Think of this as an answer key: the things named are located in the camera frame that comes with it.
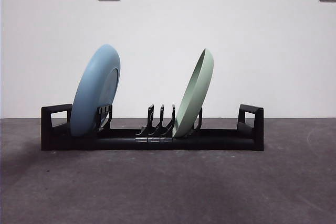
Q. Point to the light blue round plate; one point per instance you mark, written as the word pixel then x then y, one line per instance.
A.
pixel 89 98

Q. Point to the pale green round plate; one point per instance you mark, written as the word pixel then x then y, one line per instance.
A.
pixel 194 98

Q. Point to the black plastic plate rack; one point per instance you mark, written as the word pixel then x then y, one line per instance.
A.
pixel 223 142

